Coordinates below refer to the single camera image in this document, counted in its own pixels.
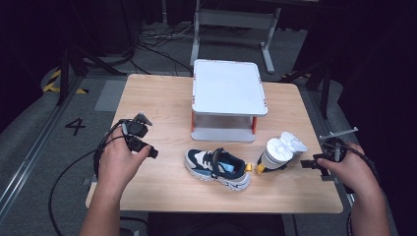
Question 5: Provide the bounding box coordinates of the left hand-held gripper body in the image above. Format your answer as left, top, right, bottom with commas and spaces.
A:
120, 111, 153, 153

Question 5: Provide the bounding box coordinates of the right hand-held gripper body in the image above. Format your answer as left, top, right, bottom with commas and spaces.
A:
318, 127, 360, 182

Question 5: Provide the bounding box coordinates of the navy and white sneaker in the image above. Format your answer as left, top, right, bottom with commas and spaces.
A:
184, 147, 254, 193
255, 131, 309, 175

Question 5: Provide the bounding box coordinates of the white two-tier shoe rack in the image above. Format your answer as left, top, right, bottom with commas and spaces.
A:
190, 59, 268, 144

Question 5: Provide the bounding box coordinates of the person's right hand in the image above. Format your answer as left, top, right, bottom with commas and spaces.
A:
316, 141, 384, 202

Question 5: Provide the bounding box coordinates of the person's left hand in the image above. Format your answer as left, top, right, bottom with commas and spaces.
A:
97, 135, 152, 197

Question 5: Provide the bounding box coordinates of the black tripod stand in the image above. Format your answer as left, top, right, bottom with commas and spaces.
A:
280, 62, 332, 121
56, 42, 127, 107

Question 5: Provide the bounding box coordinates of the grey metal stand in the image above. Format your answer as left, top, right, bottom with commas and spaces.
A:
189, 0, 283, 75

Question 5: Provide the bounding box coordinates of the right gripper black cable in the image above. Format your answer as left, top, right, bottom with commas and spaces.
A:
340, 143, 377, 175

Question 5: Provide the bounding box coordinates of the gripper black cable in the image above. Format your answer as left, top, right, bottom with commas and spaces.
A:
340, 143, 377, 175
48, 119, 130, 236

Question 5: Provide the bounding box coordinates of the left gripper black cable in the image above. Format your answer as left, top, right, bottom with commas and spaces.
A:
48, 119, 130, 236

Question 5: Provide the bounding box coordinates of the bundle of floor cables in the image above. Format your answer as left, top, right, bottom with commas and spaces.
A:
131, 21, 250, 77

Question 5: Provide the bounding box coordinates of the metal floor rail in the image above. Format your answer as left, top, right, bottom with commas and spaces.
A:
0, 76, 85, 217

